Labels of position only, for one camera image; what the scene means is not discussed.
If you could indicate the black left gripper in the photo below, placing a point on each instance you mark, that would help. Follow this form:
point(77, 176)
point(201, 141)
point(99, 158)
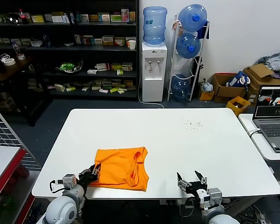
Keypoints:
point(87, 177)

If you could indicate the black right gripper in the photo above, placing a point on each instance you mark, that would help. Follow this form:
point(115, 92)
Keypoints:
point(196, 186)

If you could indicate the orange t-shirt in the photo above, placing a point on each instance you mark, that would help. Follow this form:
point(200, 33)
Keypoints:
point(116, 168)

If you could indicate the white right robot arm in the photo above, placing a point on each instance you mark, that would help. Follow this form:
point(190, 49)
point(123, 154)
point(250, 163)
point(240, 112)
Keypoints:
point(219, 217)

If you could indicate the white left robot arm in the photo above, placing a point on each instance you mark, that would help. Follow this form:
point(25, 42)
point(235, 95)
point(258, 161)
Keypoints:
point(60, 210)

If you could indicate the pile of grey clothes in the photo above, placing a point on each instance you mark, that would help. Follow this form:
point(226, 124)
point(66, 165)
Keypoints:
point(277, 61)

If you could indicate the white side table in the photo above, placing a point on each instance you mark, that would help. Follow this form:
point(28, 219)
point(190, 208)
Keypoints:
point(259, 149)

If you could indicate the yellow plastic crate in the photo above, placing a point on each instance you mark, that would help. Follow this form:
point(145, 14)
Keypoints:
point(238, 105)

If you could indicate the small yellow box with bag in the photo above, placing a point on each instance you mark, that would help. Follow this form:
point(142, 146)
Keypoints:
point(206, 93)

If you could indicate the red and white shelf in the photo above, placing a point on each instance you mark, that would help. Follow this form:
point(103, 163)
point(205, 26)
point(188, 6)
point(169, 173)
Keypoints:
point(4, 177)

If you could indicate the open brown cardboard box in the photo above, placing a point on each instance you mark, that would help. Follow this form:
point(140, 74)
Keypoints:
point(226, 92)

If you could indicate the grey laptop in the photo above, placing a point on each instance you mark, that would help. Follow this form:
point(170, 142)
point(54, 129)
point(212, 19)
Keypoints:
point(273, 126)

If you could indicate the white water dispenser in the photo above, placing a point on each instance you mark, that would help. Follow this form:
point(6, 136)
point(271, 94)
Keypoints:
point(152, 77)

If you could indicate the blue shopping bag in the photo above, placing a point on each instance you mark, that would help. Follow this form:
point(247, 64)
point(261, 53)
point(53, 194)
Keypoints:
point(238, 79)

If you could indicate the white metal jug rack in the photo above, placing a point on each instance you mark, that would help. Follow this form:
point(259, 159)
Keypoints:
point(198, 67)

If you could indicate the black shelving unit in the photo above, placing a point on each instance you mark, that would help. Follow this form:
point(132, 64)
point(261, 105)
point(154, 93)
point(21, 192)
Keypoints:
point(60, 49)

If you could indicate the large brown cardboard box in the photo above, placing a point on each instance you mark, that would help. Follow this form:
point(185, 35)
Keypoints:
point(261, 74)

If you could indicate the white paper cup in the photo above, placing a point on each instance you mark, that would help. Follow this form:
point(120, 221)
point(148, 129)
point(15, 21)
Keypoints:
point(131, 44)

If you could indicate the brown wooden table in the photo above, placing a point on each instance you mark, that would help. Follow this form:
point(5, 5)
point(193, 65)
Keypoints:
point(11, 70)

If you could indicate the white tape roll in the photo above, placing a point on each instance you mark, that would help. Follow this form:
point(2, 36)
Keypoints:
point(9, 61)

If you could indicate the upright blue water jug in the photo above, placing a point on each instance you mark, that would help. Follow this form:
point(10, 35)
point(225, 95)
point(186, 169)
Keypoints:
point(154, 25)

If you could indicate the pink printed box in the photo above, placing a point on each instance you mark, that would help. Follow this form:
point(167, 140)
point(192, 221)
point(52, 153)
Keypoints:
point(124, 15)

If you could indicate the cola bottle red cap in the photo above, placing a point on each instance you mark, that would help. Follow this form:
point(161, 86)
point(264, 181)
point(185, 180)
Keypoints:
point(23, 17)

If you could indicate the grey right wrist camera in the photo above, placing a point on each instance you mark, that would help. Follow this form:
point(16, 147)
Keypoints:
point(214, 196)

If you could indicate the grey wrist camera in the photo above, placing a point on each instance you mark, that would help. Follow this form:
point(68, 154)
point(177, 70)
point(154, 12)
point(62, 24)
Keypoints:
point(214, 196)
point(69, 181)

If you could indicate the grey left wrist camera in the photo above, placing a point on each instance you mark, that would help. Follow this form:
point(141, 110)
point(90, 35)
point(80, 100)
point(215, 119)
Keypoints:
point(69, 181)

